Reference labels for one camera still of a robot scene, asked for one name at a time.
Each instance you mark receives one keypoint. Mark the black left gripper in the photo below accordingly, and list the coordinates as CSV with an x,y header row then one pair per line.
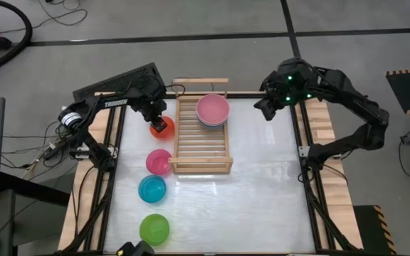
x,y
153,108

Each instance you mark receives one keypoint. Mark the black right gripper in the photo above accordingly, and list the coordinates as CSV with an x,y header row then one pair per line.
x,y
279,87

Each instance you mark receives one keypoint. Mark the small orange-red plastic bowl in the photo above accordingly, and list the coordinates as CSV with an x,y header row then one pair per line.
x,y
168,133

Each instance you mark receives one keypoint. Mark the large pink bowl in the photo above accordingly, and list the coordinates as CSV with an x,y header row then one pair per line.
x,y
213,108

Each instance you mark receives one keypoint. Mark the large blue-grey bowl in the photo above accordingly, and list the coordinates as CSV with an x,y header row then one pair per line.
x,y
212,126

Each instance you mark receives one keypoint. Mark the small green plastic bowl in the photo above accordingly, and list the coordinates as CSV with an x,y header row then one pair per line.
x,y
154,230

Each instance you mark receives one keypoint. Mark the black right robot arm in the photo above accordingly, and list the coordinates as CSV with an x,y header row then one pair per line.
x,y
368,117

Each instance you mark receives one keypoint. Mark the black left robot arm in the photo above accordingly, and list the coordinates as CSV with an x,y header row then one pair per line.
x,y
116,103

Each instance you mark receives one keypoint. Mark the wooden slatted shelf rack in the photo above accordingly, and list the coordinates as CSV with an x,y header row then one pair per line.
x,y
199,153

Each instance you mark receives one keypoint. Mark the small magenta plastic bowl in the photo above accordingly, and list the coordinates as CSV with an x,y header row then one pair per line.
x,y
158,162

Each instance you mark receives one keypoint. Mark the small cyan plastic bowl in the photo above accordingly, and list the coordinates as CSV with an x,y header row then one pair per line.
x,y
152,189

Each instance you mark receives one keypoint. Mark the white table sheet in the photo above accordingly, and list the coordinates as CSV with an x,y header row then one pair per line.
x,y
208,213

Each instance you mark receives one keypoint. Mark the beige power strip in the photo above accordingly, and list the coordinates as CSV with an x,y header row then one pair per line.
x,y
43,154

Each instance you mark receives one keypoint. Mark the black device with yellow label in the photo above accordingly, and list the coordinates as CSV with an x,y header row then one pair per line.
x,y
137,249

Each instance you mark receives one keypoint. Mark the black desk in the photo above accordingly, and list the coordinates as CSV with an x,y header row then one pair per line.
x,y
30,190

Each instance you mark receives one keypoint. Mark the black aluminium table frame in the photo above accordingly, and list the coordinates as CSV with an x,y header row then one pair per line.
x,y
308,117

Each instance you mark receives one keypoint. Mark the silver metal bracket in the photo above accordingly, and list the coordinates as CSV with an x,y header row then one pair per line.
x,y
303,151

